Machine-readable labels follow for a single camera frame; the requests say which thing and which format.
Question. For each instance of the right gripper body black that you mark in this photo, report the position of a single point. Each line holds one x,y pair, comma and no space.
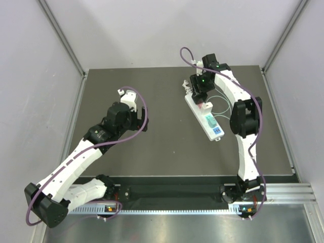
203,85

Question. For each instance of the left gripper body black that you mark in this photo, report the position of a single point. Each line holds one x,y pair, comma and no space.
139,122

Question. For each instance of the black cube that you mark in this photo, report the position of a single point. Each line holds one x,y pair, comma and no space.
199,98

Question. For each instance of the teal charger plug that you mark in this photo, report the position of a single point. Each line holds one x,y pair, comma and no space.
212,122

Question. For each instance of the white charger adapter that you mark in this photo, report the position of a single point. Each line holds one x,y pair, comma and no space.
206,108

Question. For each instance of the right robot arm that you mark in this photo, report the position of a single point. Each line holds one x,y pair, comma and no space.
244,120

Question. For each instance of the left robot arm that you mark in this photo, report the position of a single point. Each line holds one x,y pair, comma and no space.
54,197

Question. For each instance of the white power strip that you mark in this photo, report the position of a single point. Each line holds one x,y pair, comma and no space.
214,134

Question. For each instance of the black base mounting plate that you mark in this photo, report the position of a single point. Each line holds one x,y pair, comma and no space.
182,192

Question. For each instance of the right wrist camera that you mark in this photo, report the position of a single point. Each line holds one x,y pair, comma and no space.
199,67

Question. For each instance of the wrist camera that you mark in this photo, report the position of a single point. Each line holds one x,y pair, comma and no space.
199,67
129,98

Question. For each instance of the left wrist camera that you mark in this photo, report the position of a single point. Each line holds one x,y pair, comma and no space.
129,98

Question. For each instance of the slotted cable duct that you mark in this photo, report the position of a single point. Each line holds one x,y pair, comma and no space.
111,208

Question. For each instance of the right aluminium frame post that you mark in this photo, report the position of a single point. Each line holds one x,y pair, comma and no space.
301,6

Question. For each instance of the aluminium frame post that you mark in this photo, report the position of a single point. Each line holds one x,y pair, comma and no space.
61,36
301,6

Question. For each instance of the aluminium front rail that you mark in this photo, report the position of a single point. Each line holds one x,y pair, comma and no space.
289,193

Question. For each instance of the left aluminium frame post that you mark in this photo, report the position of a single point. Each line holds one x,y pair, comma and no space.
61,36

